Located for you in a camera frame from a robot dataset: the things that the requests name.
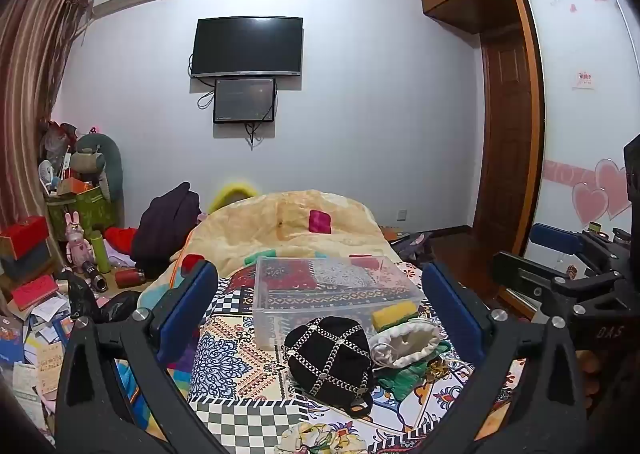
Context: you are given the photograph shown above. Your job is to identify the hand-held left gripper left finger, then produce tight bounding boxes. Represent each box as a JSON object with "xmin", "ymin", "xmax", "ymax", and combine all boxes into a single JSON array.
[{"xmin": 54, "ymin": 259, "xmax": 231, "ymax": 454}]

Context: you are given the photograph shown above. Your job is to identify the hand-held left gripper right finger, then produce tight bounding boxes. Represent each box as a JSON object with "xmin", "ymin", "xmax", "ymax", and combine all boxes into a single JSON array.
[{"xmin": 422, "ymin": 261, "xmax": 588, "ymax": 454}]

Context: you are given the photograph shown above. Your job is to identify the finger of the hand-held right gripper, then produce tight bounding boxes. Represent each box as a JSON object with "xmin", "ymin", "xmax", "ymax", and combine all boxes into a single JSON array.
[
  {"xmin": 491, "ymin": 250, "xmax": 622, "ymax": 321},
  {"xmin": 529, "ymin": 223, "xmax": 627, "ymax": 277}
]

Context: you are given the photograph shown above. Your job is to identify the yellow and green sponge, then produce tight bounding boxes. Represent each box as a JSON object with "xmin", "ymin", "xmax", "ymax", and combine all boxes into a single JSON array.
[{"xmin": 371, "ymin": 302, "xmax": 420, "ymax": 333}]

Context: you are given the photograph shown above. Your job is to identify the red can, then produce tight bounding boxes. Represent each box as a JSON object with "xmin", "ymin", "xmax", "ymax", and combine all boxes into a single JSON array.
[{"xmin": 115, "ymin": 268, "xmax": 147, "ymax": 289}]

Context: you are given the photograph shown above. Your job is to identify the dark patterned bag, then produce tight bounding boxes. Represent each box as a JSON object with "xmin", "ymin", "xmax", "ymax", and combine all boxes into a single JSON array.
[{"xmin": 397, "ymin": 232, "xmax": 433, "ymax": 259}]

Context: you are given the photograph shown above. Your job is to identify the dark purple jacket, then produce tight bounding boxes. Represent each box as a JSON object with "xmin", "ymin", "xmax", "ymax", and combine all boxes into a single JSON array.
[{"xmin": 131, "ymin": 182, "xmax": 202, "ymax": 279}]

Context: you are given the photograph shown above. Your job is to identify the colourful patterned bed sheet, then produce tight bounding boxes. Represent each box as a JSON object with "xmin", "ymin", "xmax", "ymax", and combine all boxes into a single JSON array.
[{"xmin": 115, "ymin": 259, "xmax": 526, "ymax": 454}]

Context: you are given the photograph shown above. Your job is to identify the green cloth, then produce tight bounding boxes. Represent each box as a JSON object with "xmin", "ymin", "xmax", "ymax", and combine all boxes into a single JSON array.
[{"xmin": 375, "ymin": 341, "xmax": 451, "ymax": 402}]

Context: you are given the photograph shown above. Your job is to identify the red cloth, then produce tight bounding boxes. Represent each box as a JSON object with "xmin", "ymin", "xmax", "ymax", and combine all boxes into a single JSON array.
[{"xmin": 105, "ymin": 226, "xmax": 138, "ymax": 255}]

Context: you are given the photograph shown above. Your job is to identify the clear plastic storage box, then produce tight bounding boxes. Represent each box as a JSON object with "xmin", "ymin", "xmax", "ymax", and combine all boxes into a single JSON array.
[{"xmin": 252, "ymin": 255, "xmax": 426, "ymax": 350}]

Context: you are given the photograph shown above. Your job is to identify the black cylinder bottle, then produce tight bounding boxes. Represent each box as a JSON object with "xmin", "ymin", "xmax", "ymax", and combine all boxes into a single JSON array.
[{"xmin": 82, "ymin": 259, "xmax": 108, "ymax": 292}]

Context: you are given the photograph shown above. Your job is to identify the white wardrobe door pink hearts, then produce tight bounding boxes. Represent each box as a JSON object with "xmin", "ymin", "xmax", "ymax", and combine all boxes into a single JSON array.
[{"xmin": 517, "ymin": 0, "xmax": 640, "ymax": 285}]

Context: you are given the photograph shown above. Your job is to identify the green cylinder bottle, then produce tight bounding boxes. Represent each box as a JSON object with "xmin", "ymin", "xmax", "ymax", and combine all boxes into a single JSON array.
[{"xmin": 89, "ymin": 230, "xmax": 112, "ymax": 273}]

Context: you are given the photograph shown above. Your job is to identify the black plastic bag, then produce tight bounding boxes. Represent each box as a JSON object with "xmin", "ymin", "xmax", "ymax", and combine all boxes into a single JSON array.
[{"xmin": 55, "ymin": 269, "xmax": 141, "ymax": 325}]

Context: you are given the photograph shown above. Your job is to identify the brown wooden door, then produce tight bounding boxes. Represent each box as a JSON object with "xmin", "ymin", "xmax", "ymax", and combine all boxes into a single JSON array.
[{"xmin": 474, "ymin": 31, "xmax": 535, "ymax": 235}]

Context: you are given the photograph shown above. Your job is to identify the beige patchwork quilt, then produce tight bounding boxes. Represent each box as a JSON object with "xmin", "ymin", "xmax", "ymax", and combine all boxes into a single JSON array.
[{"xmin": 170, "ymin": 189, "xmax": 396, "ymax": 285}]

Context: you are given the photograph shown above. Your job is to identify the pink rabbit toy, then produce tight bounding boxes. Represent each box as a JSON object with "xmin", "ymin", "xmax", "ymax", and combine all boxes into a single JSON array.
[{"xmin": 64, "ymin": 212, "xmax": 93, "ymax": 275}]

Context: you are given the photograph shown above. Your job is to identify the green storage box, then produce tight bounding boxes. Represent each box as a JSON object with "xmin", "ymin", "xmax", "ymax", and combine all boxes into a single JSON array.
[{"xmin": 46, "ymin": 186, "xmax": 116, "ymax": 235}]

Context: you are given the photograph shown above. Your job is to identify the flat red box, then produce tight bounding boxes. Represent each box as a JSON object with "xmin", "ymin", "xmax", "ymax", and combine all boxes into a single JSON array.
[{"xmin": 11, "ymin": 275, "xmax": 60, "ymax": 311}]

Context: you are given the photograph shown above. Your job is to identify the grey-green plush cushion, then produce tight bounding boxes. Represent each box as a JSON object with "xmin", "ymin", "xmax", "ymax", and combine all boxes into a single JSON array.
[{"xmin": 75, "ymin": 133, "xmax": 123, "ymax": 199}]

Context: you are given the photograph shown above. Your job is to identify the grey box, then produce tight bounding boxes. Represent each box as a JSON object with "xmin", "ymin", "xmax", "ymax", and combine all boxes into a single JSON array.
[{"xmin": 0, "ymin": 244, "xmax": 56, "ymax": 279}]

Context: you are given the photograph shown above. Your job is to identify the pile of papers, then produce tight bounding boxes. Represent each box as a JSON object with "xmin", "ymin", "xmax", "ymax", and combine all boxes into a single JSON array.
[{"xmin": 0, "ymin": 294, "xmax": 76, "ymax": 435}]

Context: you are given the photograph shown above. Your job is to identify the red gift box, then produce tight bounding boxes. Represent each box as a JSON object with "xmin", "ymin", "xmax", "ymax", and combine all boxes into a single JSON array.
[{"xmin": 0, "ymin": 216, "xmax": 51, "ymax": 259}]

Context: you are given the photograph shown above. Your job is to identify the floral fabric scrunchie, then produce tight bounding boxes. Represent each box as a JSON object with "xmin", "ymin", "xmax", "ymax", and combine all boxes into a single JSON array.
[{"xmin": 275, "ymin": 421, "xmax": 368, "ymax": 454}]

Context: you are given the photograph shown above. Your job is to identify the brown striped curtain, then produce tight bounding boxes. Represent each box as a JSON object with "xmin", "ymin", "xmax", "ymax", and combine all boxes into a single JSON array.
[{"xmin": 0, "ymin": 0, "xmax": 93, "ymax": 235}]

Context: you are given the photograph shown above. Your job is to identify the white drawstring pouch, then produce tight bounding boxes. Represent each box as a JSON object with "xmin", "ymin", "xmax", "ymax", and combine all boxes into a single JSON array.
[{"xmin": 370, "ymin": 321, "xmax": 442, "ymax": 369}]

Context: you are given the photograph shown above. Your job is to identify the black cap with chains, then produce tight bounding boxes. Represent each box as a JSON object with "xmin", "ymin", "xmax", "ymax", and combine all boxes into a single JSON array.
[{"xmin": 283, "ymin": 316, "xmax": 375, "ymax": 417}]

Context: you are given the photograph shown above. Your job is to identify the black monitor cable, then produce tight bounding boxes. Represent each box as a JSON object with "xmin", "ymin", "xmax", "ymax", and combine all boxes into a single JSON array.
[{"xmin": 244, "ymin": 123, "xmax": 265, "ymax": 151}]

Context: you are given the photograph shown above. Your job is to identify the small black wall monitor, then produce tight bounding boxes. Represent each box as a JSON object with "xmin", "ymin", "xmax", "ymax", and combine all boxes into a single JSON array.
[{"xmin": 213, "ymin": 78, "xmax": 277, "ymax": 125}]

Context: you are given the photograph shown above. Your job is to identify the black wall television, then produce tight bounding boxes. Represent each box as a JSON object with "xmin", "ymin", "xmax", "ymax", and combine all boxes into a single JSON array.
[{"xmin": 191, "ymin": 17, "xmax": 304, "ymax": 79}]

